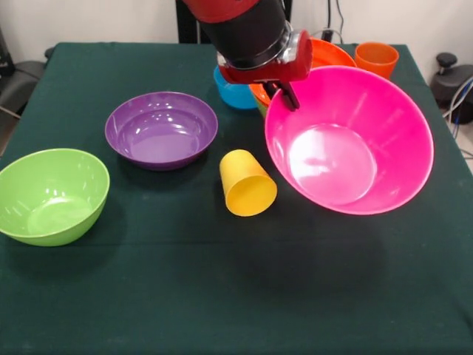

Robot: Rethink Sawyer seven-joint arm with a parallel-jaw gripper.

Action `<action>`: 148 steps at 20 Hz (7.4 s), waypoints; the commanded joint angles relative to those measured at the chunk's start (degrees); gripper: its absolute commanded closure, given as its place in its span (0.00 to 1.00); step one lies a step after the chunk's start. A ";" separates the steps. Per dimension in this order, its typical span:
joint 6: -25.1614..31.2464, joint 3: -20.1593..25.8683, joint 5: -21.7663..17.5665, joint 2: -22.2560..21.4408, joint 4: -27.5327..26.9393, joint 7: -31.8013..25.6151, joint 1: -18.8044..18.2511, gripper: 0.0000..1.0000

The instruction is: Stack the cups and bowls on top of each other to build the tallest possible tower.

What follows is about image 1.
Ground orange plastic cup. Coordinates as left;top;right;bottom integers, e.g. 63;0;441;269
354;41;400;81

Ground blue and white cables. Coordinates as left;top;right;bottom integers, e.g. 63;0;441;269
442;75;473;129

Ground thin black cable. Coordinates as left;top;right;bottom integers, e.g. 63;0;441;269
327;0;347;30

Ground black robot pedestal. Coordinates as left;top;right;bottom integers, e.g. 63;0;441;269
175;0;296;44

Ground dark green tablecloth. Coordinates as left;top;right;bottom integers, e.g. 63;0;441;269
0;41;473;355

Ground purple plastic bowl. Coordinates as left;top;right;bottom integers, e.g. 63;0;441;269
104;92;220;172

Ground blue plastic bowl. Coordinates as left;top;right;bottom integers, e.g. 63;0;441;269
213;65;259;111

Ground black chair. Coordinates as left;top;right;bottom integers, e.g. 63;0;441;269
0;27;47;119

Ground large orange plastic bowl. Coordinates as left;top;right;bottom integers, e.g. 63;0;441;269
249;38;358;107

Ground yellow plastic cup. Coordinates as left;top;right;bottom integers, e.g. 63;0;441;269
219;149;278;217

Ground pink plastic bowl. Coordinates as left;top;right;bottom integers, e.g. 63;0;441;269
264;66;435;216

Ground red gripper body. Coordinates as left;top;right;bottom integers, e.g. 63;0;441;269
216;29;314;84

